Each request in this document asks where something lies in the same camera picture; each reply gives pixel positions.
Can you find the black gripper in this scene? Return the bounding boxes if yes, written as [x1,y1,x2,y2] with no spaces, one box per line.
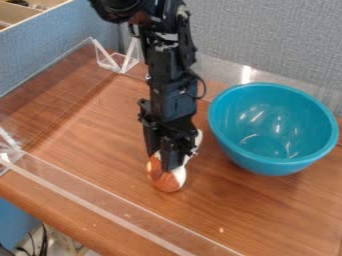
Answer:
[138,99,198,171]

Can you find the brown and white toy mushroom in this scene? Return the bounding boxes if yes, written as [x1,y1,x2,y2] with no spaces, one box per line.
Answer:
[146,129,204,193]

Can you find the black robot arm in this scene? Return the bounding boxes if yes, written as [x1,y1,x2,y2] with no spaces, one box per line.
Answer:
[89,0,200,172]

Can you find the blue plastic bowl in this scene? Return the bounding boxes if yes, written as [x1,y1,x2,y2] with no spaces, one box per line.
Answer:
[209,82,340,176]

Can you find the clear acrylic rear barrier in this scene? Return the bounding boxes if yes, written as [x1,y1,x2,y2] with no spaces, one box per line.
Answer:
[193,54,342,117]

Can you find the clear acrylic barrier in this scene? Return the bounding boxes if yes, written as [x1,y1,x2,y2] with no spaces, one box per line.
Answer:
[0,127,244,256]
[193,54,342,117]

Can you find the clear acrylic front barrier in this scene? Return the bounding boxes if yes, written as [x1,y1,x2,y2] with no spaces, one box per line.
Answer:
[0,127,244,256]

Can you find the wooden shelf box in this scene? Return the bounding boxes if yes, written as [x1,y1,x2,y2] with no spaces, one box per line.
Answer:
[0,0,75,32]

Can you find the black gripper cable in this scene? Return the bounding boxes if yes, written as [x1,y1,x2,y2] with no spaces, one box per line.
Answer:
[185,70,209,100]

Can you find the clear acrylic corner bracket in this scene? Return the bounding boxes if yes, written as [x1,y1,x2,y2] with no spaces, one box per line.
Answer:
[93,38,144,74]

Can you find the black cables under table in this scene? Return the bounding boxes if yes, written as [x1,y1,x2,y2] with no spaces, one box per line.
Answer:
[0,223,51,256]

